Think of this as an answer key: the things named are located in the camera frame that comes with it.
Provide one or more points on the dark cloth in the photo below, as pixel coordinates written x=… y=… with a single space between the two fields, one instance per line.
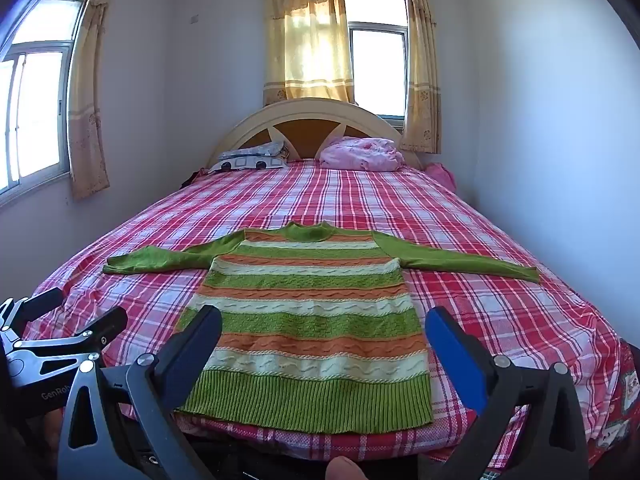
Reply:
x=192 y=179

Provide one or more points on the pink cloth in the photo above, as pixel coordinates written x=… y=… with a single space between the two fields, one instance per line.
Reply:
x=442 y=175

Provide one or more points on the white patterned pillow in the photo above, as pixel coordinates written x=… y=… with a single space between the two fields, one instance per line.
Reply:
x=250 y=157

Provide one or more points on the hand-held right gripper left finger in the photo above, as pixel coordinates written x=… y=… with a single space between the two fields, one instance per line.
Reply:
x=192 y=340

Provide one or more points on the sliding glass window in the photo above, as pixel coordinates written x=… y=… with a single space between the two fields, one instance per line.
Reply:
x=377 y=65
x=40 y=90

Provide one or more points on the green orange striped knit sweater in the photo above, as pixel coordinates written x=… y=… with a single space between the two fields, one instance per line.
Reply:
x=310 y=320

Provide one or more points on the yellow curtain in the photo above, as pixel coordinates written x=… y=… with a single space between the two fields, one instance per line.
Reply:
x=90 y=110
x=422 y=70
x=307 y=40

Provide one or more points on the red plaid bed sheet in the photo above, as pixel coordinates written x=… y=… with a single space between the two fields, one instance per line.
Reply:
x=350 y=195

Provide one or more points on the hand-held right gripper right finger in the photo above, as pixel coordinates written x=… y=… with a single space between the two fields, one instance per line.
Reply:
x=452 y=350

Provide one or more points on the person's right hand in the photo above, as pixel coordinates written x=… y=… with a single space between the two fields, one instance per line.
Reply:
x=345 y=470

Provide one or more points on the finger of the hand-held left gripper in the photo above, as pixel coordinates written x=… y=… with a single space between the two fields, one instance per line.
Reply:
x=35 y=305
x=95 y=327

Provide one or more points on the pink pillow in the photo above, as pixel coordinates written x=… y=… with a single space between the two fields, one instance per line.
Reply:
x=362 y=152

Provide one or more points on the red patterned quilt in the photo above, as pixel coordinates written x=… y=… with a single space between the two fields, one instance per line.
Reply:
x=622 y=405

